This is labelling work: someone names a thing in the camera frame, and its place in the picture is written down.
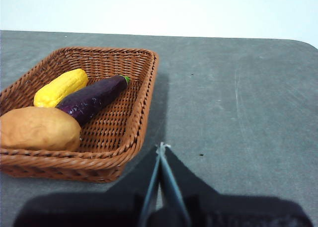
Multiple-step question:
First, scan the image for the brown wicker basket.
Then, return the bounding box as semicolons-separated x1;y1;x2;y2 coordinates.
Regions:
0;47;159;183

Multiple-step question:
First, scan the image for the purple eggplant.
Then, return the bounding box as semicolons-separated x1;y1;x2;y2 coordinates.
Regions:
56;75;131;128

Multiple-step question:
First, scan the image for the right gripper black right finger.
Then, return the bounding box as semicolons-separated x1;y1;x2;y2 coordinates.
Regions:
160;145;313;227

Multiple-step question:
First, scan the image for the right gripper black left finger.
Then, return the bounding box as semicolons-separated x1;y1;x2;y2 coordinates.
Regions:
13;146;161;227

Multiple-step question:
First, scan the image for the brown potato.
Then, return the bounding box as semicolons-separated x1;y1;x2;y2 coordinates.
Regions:
0;106;82;152

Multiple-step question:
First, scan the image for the yellow corn cob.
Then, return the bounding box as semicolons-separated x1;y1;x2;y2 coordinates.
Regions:
33;68;89;108

